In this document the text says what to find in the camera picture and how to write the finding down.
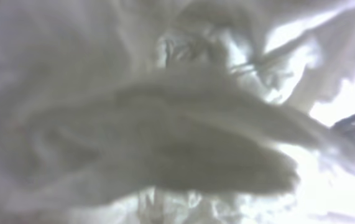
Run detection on white paper napkin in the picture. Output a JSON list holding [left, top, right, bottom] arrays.
[[0, 1, 355, 223]]

